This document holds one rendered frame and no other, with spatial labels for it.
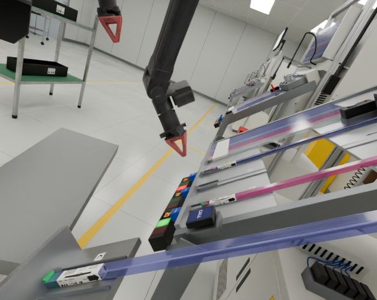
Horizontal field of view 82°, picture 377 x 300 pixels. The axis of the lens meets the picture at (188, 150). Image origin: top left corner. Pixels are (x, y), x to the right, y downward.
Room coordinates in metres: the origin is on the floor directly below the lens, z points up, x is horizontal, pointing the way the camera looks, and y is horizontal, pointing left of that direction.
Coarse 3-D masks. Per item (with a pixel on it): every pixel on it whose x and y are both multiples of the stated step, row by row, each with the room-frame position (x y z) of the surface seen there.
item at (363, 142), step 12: (360, 96) 0.95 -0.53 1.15; (372, 96) 0.89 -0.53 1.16; (324, 132) 0.68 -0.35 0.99; (348, 132) 0.62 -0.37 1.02; (360, 132) 0.59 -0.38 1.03; (372, 132) 0.57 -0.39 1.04; (336, 144) 0.57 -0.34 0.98; (348, 144) 0.54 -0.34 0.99; (360, 144) 0.51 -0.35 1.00; (372, 144) 0.50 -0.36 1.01; (360, 156) 0.46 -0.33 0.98; (372, 156) 0.45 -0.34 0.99; (372, 168) 0.41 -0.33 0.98
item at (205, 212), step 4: (204, 208) 0.35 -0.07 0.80; (208, 208) 0.34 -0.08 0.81; (192, 212) 0.35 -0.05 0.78; (196, 212) 0.34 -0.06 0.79; (200, 212) 0.34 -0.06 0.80; (204, 212) 0.33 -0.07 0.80; (208, 212) 0.33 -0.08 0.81; (192, 216) 0.33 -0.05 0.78; (196, 216) 0.33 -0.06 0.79; (200, 216) 0.33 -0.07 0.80; (204, 216) 0.32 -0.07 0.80; (208, 216) 0.32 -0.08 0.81; (188, 220) 0.32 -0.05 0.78; (192, 220) 0.32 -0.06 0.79
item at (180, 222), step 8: (208, 152) 0.84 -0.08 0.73; (200, 168) 0.66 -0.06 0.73; (200, 176) 0.61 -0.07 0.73; (192, 184) 0.55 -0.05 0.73; (200, 184) 0.58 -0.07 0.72; (192, 192) 0.50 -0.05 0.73; (192, 200) 0.48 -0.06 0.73; (184, 208) 0.42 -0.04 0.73; (184, 216) 0.40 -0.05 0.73; (176, 224) 0.36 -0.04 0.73; (184, 224) 0.38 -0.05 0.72
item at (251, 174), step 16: (224, 160) 0.74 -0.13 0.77; (256, 160) 0.63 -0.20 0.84; (208, 176) 0.63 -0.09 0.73; (224, 176) 0.59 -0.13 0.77; (240, 176) 0.55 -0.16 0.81; (256, 176) 0.52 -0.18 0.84; (208, 192) 0.51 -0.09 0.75; (224, 192) 0.48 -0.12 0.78; (272, 192) 0.42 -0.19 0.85; (192, 208) 0.45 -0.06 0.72; (224, 208) 0.41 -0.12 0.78; (240, 208) 0.39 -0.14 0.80; (256, 208) 0.38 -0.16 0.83
